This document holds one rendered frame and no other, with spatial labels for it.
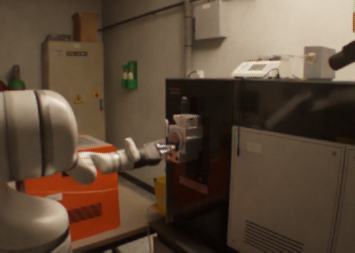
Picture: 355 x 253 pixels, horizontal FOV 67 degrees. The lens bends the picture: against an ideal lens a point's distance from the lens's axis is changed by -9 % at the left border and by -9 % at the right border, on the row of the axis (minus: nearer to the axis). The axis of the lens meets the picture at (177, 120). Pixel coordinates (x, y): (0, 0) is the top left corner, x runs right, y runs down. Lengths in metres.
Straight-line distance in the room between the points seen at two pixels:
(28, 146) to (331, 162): 0.75
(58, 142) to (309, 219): 0.79
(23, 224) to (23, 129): 0.09
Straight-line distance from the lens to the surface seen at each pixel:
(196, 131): 1.13
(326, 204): 0.90
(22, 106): 0.29
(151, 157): 1.05
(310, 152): 0.88
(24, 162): 0.29
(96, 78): 4.24
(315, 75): 1.15
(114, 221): 1.50
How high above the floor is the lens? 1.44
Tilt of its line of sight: 8 degrees down
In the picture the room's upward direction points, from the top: straight up
